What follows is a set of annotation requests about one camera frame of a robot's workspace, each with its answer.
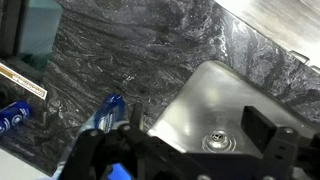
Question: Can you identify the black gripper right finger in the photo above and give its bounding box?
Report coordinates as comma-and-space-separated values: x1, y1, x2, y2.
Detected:
240, 105, 320, 180

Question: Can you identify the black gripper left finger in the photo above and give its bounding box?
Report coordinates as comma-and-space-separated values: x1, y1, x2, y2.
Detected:
61, 103, 201, 180

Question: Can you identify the clear bottle with blue liquid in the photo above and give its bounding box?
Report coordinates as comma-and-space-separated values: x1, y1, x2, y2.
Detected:
53, 93, 133, 180

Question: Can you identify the blue labelled soap bottle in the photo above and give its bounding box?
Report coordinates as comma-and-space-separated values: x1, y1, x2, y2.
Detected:
0, 100, 33, 134

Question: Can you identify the stainless steel sink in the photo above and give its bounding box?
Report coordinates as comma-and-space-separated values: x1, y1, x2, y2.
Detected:
146, 59, 320, 161

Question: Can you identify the white brown label strip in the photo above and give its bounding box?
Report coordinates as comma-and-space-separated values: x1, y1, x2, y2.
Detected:
0, 62, 48, 100

